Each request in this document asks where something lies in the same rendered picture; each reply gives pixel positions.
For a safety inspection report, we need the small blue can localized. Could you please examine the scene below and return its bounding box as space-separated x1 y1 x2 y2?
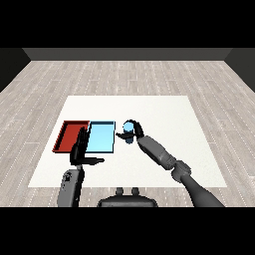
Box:
123 121 135 144

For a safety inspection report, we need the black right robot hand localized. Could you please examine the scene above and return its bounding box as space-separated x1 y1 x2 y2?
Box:
115 119 145 140

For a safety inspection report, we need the light blue shallow open box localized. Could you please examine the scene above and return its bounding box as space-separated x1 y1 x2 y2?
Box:
84 121 117 154

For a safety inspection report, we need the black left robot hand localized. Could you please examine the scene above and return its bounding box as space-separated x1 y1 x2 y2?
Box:
69 127 106 166

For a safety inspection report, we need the red shallow open box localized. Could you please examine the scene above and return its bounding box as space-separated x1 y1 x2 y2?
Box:
52 120 91 154

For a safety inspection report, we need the dark grey robot body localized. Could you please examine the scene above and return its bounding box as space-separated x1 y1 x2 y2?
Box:
97 187 158 208

